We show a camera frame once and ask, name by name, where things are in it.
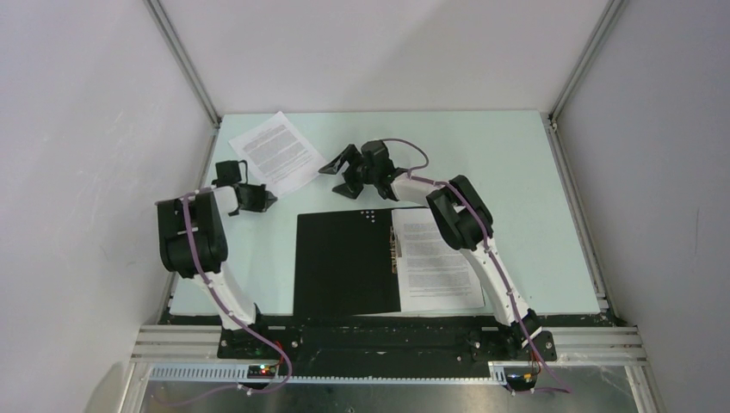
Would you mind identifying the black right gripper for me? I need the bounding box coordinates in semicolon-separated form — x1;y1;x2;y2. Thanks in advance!
319;145;378;200

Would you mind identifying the printed paper sheet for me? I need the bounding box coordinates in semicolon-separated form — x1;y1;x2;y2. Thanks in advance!
229;112;326;198
392;208;485;312

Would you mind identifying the red and black file folder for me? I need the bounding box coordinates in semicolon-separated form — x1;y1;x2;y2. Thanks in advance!
293;209;402;317

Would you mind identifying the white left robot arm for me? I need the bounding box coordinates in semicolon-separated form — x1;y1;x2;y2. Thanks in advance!
155;160;277;359

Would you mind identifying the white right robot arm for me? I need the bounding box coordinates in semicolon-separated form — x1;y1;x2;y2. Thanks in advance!
319;139;542;360

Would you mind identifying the left controller board with LEDs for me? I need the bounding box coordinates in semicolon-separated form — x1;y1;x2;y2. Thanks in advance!
246;364;278;379

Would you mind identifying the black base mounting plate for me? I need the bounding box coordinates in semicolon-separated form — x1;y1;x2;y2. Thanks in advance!
217;315;557;379

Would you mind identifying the aluminium front frame rail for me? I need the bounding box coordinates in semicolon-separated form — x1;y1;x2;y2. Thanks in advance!
132;325;648;385

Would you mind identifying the left aluminium corner post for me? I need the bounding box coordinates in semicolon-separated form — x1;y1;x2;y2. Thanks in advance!
144;0;221;129

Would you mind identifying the aluminium corner post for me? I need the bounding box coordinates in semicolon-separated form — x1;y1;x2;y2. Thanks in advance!
144;0;221;129
546;0;626;129

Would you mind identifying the right aluminium corner post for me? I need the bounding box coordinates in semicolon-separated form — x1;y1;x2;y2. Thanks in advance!
546;0;626;129

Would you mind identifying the right controller board with wires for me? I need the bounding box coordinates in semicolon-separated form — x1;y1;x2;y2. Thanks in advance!
504;373;539;394

